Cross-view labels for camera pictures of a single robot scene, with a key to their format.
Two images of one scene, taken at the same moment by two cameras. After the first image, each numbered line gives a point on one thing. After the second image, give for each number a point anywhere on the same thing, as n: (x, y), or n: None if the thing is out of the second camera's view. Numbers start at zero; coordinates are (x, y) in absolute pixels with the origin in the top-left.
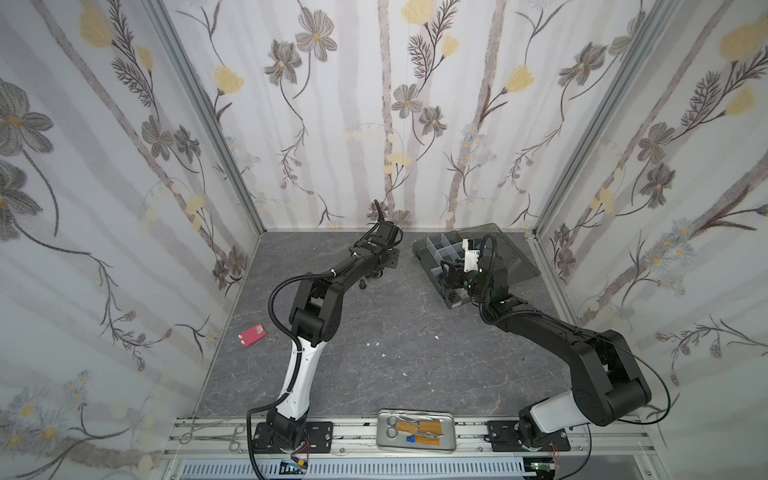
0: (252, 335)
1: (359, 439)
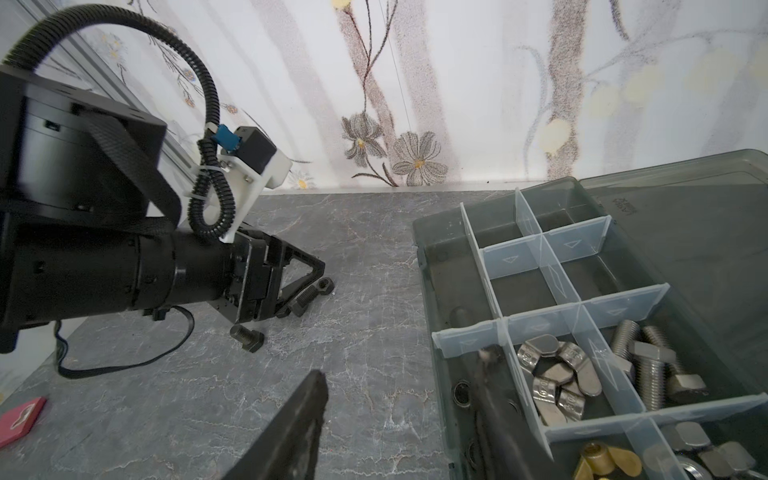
0: (17, 422)
1: None
